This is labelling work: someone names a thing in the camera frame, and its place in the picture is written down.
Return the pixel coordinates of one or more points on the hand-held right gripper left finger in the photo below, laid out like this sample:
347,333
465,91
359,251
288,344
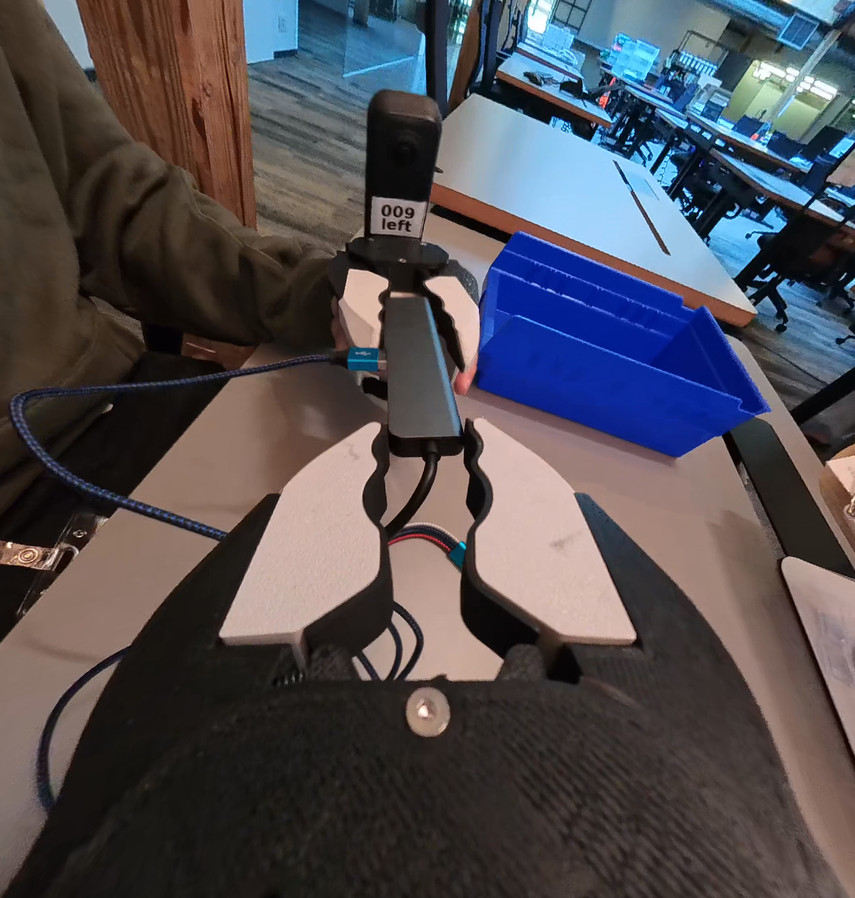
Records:
308,554

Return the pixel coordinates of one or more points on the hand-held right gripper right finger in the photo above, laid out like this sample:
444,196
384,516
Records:
540,554

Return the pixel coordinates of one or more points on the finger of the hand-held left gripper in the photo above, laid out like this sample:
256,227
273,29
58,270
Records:
461,316
359,309

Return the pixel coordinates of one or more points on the grey USB hub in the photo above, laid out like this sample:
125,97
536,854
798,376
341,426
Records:
420,379

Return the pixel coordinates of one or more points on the person's left forearm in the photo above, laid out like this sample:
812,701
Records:
210,280

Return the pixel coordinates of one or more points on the grey desk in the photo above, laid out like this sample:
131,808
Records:
259,449

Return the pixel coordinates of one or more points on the person's left hand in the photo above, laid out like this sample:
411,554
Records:
466,382

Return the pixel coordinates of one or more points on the blue plastic bin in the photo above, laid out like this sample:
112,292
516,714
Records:
575,379

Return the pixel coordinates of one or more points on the white table with wood edge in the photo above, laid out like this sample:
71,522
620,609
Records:
540,168

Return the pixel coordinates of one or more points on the black pants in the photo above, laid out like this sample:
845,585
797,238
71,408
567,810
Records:
119,449

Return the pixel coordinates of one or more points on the clear badge holder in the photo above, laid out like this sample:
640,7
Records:
27,556

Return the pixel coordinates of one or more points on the black office chair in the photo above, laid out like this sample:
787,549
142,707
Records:
785,273

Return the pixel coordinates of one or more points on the person in olive sweater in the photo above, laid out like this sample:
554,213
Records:
34,210

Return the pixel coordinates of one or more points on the long wooden top workbench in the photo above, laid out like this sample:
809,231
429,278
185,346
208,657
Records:
785,179

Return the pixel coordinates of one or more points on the wooden post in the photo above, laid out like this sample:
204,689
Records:
175,84

